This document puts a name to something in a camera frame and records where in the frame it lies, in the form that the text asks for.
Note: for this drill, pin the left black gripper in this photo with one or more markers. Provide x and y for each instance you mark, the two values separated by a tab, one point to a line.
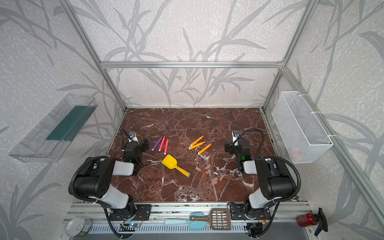
138	146

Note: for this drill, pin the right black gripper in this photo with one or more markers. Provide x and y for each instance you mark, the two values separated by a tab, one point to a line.
234	147

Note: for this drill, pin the orange marker pen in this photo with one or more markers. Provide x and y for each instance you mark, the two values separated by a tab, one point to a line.
195	146
196	141
204	149

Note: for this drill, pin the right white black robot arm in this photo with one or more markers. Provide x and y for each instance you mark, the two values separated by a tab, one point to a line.
279	180

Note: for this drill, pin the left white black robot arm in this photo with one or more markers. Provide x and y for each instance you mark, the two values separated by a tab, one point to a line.
92	180

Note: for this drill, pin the purple marker pen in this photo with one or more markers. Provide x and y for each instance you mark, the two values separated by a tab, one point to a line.
157	143

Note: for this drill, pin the pink marker pen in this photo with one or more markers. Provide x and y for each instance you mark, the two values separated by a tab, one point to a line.
162	143

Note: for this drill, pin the red marker pen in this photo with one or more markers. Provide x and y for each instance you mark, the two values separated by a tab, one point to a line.
166	147

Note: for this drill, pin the yellow toy shovel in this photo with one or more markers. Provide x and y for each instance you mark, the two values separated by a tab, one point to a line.
171	163

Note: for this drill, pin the brown slotted spatula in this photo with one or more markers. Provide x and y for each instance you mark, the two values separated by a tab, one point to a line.
219	219

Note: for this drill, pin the small circuit board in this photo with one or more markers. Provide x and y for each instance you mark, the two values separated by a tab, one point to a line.
129	227

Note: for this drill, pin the light blue silicone spatula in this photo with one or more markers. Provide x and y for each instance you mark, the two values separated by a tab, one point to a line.
193	225

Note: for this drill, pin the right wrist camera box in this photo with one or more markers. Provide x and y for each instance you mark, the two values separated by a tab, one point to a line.
235	135

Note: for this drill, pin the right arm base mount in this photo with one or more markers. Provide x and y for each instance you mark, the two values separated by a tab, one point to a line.
244	211

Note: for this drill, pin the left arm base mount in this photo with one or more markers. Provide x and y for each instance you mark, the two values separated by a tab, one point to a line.
140	212

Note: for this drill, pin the white wire mesh basket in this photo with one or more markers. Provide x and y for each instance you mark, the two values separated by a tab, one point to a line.
303	135

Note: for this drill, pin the aluminium front rail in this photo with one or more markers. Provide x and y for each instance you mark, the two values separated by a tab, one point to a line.
286	213

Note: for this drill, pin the clear plastic wall tray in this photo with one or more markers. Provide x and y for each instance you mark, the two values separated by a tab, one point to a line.
47	142

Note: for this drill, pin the aluminium cage frame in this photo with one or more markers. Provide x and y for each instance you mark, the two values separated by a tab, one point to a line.
361	181

